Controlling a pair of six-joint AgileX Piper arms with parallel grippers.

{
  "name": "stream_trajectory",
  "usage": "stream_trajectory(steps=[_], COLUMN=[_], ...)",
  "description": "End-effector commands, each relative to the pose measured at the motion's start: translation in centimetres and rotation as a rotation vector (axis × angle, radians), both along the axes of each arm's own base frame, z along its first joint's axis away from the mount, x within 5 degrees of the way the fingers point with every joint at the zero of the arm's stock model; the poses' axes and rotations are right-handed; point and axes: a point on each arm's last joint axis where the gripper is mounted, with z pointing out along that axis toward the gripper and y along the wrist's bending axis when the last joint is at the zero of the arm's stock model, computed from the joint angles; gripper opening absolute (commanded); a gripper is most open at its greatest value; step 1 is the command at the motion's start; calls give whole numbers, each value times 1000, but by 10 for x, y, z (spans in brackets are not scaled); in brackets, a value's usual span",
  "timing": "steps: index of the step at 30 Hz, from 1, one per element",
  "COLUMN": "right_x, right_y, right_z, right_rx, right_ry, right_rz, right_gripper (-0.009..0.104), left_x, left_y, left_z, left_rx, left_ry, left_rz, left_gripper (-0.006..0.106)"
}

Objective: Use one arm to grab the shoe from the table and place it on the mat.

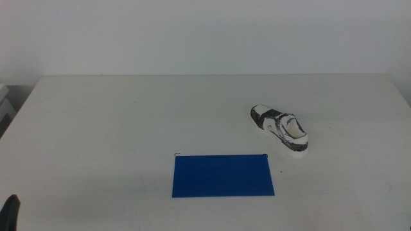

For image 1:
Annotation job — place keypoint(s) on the black and white shoe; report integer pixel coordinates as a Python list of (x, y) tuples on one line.
[(273, 116)]

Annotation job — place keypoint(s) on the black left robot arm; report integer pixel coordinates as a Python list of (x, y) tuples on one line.
[(9, 215)]

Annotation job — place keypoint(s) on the blue rectangular mat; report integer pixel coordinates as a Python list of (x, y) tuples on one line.
[(221, 176)]

